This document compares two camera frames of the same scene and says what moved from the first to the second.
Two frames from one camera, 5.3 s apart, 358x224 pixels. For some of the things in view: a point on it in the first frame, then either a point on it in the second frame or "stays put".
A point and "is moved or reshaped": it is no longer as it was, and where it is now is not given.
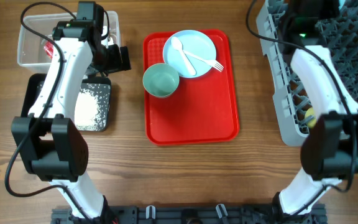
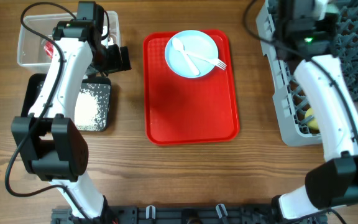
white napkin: x=112 y=33 -> x=108 y=41
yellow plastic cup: x=311 y=112 stays put
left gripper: x=115 y=64 stays put
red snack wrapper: x=49 y=48 stays put
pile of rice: x=91 y=107 stays put
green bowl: x=161 y=79 is moved or reshaped
